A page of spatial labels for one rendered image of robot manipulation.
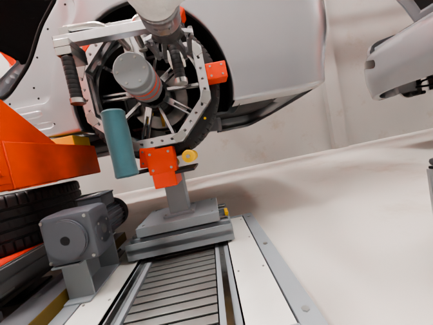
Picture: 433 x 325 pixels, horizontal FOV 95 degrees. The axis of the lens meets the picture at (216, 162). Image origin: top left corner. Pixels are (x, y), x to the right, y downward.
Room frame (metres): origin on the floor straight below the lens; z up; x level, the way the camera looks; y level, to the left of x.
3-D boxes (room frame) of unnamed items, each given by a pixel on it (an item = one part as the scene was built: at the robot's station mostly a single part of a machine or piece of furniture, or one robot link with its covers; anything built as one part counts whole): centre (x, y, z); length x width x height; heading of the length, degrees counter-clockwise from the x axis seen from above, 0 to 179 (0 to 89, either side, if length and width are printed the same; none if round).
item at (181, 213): (1.07, 0.24, 0.32); 0.40 x 0.30 x 0.28; 92
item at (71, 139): (1.08, 0.75, 0.70); 0.14 x 0.14 x 0.05; 2
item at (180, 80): (0.67, 0.06, 0.83); 0.04 x 0.04 x 0.16
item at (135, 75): (0.83, 0.23, 0.85); 0.21 x 0.14 x 0.14; 2
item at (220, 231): (1.07, 0.24, 0.13); 0.50 x 0.36 x 0.10; 92
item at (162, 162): (0.94, 0.24, 0.48); 0.16 x 0.12 x 0.17; 2
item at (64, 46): (0.69, 0.40, 0.93); 0.09 x 0.05 x 0.05; 2
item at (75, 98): (0.66, 0.40, 0.83); 0.04 x 0.04 x 0.16
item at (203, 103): (0.90, 0.24, 0.85); 0.54 x 0.07 x 0.54; 92
